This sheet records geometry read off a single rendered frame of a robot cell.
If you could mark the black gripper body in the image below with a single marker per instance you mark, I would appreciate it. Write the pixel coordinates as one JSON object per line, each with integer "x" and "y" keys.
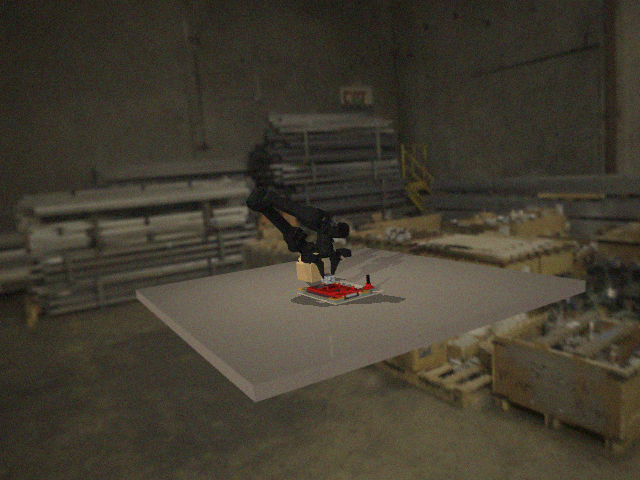
{"x": 325, "y": 250}

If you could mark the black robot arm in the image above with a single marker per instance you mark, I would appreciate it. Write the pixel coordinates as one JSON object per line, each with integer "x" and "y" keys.
{"x": 263, "y": 200}

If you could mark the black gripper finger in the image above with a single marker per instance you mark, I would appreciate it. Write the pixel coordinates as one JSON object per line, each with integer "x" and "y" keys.
{"x": 320, "y": 266}
{"x": 334, "y": 264}

